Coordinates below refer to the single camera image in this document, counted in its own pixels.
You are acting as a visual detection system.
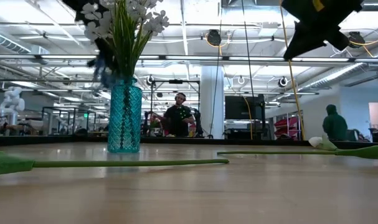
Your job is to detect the red bin rack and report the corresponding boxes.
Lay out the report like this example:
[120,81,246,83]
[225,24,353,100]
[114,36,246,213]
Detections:
[273,116,301,140]

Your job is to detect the teal glass vase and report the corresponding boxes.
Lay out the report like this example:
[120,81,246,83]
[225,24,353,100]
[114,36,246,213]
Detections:
[106,79,143,154]

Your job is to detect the white robot figure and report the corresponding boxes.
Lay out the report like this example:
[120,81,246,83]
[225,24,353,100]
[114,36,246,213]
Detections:
[0,86,26,126]

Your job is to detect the long green stem with leaf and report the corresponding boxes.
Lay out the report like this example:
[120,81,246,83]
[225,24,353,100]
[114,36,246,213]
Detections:
[0,151,230,177]

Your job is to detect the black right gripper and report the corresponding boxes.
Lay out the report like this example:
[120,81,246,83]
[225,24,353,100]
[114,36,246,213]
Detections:
[281,0,364,61]

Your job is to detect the person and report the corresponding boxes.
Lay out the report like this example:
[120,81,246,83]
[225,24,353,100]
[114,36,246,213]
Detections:
[321,104,349,141]
[163,92,196,138]

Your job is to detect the black hanging cable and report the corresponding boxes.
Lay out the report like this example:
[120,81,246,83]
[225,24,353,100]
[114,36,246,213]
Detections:
[240,0,255,100]

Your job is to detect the yellow cable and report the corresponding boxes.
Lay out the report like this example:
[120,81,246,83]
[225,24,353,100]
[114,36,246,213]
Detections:
[287,58,307,141]

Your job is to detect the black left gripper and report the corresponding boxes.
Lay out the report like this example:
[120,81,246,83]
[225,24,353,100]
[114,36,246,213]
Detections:
[95,37,115,74]

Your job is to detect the blue artificial flower bunch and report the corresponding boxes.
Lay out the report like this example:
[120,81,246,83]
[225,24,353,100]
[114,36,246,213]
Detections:
[87,54,116,91]

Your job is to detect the black monitor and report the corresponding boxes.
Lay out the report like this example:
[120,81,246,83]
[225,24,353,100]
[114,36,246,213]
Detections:
[224,95,267,121]

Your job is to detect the white building column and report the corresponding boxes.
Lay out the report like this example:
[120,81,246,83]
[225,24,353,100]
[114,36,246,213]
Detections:
[200,65,225,140]

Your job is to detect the white artificial flower bunch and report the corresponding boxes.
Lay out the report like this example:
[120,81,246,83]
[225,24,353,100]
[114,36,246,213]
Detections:
[120,0,170,80]
[81,0,133,80]

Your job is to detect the black frame stand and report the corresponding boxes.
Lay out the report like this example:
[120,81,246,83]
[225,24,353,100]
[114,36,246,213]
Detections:
[149,78,202,138]

